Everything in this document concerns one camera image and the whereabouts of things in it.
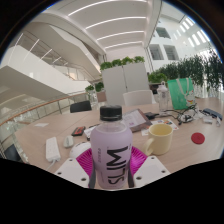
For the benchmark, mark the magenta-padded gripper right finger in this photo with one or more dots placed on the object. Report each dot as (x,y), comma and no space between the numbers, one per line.
(151,170)

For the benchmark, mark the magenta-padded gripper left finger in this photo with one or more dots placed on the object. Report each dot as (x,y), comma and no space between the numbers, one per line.
(68,170)

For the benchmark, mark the lilac drink bottle black cap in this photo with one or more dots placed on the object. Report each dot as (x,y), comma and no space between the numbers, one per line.
(111,150)

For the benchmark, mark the clear plastic water bottle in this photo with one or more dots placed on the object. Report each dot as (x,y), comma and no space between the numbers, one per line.
(162,98)

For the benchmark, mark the small white charger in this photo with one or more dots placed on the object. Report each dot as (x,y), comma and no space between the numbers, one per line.
(68,141)

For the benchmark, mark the pale yellow mug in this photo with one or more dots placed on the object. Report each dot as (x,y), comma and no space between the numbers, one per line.
(160,140)

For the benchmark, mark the small red black box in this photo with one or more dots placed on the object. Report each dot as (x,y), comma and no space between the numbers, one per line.
(78,130)

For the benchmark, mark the white box with dark dots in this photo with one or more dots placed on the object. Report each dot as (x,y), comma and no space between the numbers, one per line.
(89,130)

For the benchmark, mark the white paper slip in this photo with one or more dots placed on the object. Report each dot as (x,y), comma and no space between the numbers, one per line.
(41,125)

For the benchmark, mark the black power adapter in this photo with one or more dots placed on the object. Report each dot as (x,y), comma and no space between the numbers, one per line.
(151,115)

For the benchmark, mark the flat round red coaster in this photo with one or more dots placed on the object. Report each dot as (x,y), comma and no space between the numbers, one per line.
(197,138)

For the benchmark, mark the black and red chair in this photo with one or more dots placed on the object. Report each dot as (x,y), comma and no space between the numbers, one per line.
(11,152)

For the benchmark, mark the white chair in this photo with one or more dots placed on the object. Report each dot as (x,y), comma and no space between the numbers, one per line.
(138,98)

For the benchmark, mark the white paper card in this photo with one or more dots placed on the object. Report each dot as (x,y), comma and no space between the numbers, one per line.
(207,119)

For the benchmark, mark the green tote bag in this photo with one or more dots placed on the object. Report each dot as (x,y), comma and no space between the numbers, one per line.
(180,95)

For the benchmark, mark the potted green plant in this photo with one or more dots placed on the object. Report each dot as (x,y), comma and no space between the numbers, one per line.
(90,89)
(100,87)

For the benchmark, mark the white cabinet with plants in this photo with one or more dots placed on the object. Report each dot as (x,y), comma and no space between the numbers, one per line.
(125,80)

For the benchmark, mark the row of green plants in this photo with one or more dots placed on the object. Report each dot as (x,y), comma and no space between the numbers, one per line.
(193,70)

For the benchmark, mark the ceiling light strips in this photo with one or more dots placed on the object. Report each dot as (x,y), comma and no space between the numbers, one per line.
(116,20)

